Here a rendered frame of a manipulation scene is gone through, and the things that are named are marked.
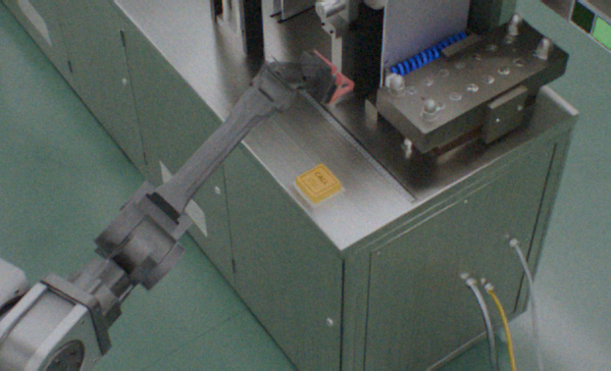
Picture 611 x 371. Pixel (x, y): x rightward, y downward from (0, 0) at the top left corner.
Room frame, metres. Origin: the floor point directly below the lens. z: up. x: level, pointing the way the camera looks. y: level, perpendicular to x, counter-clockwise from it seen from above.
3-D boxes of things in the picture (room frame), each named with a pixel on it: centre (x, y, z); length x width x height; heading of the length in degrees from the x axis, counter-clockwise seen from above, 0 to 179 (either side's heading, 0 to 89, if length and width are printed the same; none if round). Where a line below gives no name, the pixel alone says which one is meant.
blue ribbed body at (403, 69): (1.71, -0.30, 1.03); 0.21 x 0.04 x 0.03; 124
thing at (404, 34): (1.72, -0.29, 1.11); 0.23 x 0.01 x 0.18; 124
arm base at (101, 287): (0.80, 0.27, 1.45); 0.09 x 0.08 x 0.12; 57
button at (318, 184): (1.44, -0.05, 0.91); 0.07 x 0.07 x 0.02; 34
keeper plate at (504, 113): (1.58, -0.45, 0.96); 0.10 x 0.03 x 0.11; 124
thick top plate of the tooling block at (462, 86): (1.65, -0.39, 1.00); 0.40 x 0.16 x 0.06; 124
